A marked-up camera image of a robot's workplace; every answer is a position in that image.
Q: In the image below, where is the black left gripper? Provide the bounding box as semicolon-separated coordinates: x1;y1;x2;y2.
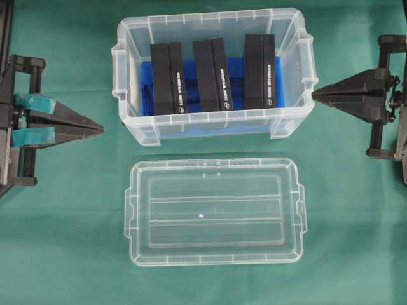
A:
1;55;104;187

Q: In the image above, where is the green table cloth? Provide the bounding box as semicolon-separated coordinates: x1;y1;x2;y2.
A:
1;1;406;304

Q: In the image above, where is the clear plastic box lid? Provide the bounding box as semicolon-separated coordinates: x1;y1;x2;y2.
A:
123;158;308;267

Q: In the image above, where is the left black boxed item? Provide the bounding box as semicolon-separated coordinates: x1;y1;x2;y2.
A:
150;42;188;116

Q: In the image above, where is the right black boxed item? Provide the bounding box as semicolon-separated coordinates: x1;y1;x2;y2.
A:
244;34;277;109

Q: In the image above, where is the clear plastic storage box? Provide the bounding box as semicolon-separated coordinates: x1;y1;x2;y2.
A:
111;8;318;146

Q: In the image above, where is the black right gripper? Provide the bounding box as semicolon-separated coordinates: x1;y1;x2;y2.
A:
312;34;406;159

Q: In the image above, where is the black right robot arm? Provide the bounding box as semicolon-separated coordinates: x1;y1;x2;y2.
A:
312;34;406;182

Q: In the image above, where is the middle black boxed item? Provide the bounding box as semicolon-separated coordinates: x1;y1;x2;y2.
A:
193;37;234;112

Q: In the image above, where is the black boxed item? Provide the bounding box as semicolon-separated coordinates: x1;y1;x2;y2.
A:
244;34;277;109
193;37;234;112
150;42;188;116

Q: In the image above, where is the blue foam insert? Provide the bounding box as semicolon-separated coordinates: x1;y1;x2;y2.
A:
141;55;285;117

